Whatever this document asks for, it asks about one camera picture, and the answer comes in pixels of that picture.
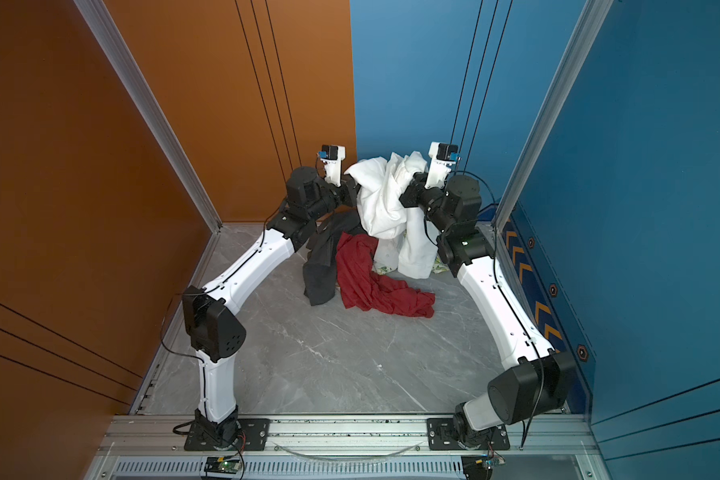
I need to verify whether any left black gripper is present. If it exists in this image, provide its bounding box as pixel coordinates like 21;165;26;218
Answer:
304;170;364;227

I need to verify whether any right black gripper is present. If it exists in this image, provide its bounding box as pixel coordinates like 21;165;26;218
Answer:
401;166;456;239

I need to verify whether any white cloth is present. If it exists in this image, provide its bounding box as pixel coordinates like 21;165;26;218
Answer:
347;151;437;279

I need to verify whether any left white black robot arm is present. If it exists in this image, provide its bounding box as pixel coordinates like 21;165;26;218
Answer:
182;167;359;451

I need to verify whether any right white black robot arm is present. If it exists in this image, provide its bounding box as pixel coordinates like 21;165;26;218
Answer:
400;173;576;449

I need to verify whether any lemon print cloth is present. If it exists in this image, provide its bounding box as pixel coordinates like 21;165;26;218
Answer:
373;258;449;279

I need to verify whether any dark grey cloth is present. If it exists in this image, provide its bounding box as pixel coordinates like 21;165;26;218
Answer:
302;209;365;306

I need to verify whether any red cloth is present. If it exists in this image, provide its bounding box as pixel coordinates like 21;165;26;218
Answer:
335;233;436;318

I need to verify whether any right small circuit board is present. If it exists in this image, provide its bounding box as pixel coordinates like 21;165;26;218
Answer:
461;455;506;480

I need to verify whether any left green circuit board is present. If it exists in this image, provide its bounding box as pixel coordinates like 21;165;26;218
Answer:
202;456;246;479

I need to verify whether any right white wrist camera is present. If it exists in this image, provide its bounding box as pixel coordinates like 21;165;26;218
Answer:
425;142;460;189

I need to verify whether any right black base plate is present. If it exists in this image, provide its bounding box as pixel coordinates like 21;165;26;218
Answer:
426;416;510;451

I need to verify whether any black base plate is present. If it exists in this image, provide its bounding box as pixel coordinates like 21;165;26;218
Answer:
184;417;270;453
426;416;510;451

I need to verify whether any right aluminium corner post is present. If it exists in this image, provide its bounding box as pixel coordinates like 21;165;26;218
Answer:
493;0;613;232

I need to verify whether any aluminium corner post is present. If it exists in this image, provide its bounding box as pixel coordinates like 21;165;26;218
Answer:
74;0;223;233
493;0;613;232

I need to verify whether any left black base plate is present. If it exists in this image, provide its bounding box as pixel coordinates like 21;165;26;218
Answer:
184;417;270;453

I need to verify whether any left aluminium corner post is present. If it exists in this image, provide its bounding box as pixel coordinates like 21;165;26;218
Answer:
74;0;223;233

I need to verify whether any aluminium front rail frame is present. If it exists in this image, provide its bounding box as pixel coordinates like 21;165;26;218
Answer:
85;414;610;479

